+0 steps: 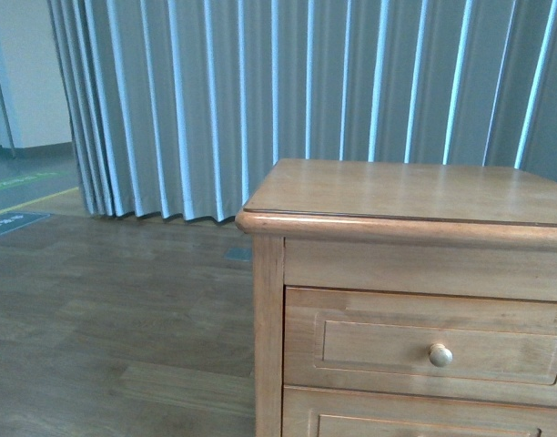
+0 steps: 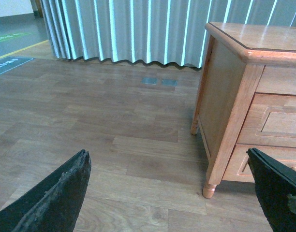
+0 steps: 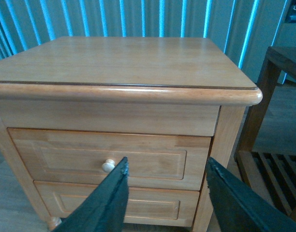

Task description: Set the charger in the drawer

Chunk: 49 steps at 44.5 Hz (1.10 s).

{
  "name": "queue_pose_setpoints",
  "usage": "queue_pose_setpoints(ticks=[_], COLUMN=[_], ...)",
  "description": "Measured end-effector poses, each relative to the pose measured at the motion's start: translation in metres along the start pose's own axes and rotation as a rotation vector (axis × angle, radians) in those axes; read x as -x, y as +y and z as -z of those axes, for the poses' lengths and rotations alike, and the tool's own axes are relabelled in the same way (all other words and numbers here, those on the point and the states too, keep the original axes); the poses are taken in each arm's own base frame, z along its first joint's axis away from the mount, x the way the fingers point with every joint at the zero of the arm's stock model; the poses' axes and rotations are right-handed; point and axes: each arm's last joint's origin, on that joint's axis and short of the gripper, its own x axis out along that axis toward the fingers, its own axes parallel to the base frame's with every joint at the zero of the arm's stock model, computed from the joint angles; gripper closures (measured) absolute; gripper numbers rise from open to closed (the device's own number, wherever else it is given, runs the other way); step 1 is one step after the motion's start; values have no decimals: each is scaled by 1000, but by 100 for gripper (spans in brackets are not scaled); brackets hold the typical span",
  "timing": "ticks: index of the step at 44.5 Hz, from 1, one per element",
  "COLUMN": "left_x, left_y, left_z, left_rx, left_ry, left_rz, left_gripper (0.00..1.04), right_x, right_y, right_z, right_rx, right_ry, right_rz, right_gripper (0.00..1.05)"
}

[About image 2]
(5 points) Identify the grey pleated curtain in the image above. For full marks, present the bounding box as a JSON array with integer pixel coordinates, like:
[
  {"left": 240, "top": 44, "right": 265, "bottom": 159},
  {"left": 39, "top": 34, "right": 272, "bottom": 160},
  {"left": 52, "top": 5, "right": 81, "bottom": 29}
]
[{"left": 41, "top": 0, "right": 296, "bottom": 68}]

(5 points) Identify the metal floor socket plate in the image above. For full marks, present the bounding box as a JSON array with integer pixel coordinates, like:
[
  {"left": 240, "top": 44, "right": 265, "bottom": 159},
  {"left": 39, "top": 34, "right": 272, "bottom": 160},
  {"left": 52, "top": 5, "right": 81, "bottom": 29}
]
[
  {"left": 162, "top": 79, "right": 178, "bottom": 87},
  {"left": 141, "top": 77, "right": 158, "bottom": 85}
]

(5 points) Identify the right metal floor socket plate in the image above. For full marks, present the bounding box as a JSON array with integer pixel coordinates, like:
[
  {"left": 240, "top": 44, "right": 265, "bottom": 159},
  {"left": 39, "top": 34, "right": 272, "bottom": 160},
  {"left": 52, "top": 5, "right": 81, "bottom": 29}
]
[{"left": 162, "top": 79, "right": 178, "bottom": 87}]

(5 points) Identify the blue floor sign sticker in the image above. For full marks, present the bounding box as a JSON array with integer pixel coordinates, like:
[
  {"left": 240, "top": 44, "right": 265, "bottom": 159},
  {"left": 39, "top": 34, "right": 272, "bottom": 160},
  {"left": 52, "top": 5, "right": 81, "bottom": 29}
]
[{"left": 0, "top": 56, "right": 33, "bottom": 74}]

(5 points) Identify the left metal floor socket plate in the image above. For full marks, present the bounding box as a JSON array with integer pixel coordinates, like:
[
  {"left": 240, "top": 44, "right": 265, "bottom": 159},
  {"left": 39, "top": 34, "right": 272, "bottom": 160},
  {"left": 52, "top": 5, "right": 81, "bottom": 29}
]
[{"left": 141, "top": 77, "right": 158, "bottom": 85}]

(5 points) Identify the wooden nightstand cabinet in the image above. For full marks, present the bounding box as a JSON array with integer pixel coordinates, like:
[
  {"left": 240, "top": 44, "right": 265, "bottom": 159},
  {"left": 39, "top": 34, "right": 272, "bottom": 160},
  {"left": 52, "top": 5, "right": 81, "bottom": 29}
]
[{"left": 191, "top": 22, "right": 296, "bottom": 198}]

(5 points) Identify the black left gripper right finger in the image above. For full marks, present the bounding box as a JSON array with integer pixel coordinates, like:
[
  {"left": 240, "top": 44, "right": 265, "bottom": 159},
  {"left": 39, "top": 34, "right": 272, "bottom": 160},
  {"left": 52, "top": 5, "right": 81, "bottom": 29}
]
[{"left": 247, "top": 148, "right": 296, "bottom": 232}]

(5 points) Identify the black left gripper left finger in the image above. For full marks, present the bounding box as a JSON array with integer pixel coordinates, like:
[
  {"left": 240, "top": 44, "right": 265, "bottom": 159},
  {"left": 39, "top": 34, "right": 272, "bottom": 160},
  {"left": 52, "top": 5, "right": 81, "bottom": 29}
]
[{"left": 0, "top": 150, "right": 91, "bottom": 232}]

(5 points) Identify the wooden drawer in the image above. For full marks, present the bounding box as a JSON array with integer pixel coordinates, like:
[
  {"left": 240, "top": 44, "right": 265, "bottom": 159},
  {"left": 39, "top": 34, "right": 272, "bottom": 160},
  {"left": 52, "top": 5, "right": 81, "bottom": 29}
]
[
  {"left": 237, "top": 93, "right": 296, "bottom": 148},
  {"left": 222, "top": 144, "right": 296, "bottom": 182}
]

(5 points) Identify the green floor sticker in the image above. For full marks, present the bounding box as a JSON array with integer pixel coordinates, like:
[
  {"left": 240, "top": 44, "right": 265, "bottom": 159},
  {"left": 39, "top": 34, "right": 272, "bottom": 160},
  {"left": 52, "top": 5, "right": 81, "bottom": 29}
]
[{"left": 0, "top": 32, "right": 31, "bottom": 43}]

